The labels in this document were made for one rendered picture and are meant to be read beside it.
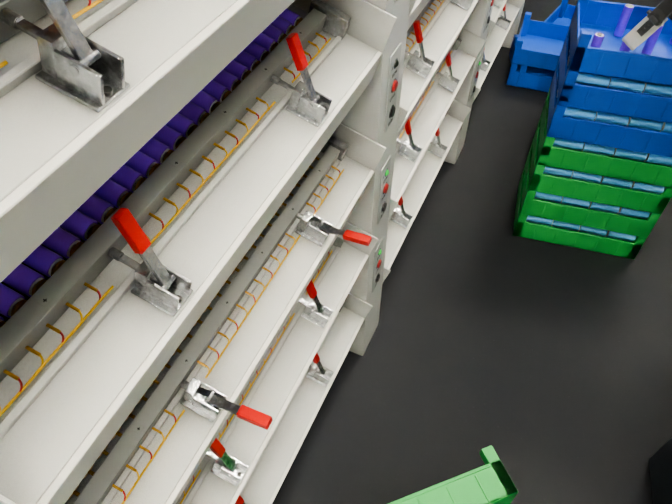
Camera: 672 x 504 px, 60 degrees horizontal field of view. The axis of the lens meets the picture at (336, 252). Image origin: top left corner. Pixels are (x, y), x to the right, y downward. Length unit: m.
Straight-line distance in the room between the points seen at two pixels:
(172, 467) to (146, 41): 0.41
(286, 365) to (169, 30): 0.59
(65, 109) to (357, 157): 0.58
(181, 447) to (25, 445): 0.22
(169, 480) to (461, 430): 0.74
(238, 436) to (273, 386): 0.09
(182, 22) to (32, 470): 0.31
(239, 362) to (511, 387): 0.77
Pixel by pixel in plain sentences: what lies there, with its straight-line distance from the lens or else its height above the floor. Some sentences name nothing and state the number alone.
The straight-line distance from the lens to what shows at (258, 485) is 1.02.
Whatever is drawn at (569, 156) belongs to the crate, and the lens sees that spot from 1.41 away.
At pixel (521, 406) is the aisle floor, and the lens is 1.30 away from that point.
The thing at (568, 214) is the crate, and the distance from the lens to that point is 1.52.
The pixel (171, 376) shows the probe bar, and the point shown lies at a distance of 0.63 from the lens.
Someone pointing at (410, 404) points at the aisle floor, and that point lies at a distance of 1.25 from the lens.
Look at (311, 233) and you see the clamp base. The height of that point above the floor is 0.56.
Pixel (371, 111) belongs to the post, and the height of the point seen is 0.64.
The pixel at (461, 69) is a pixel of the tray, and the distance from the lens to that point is 1.49.
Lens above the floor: 1.12
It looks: 49 degrees down
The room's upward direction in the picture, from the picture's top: straight up
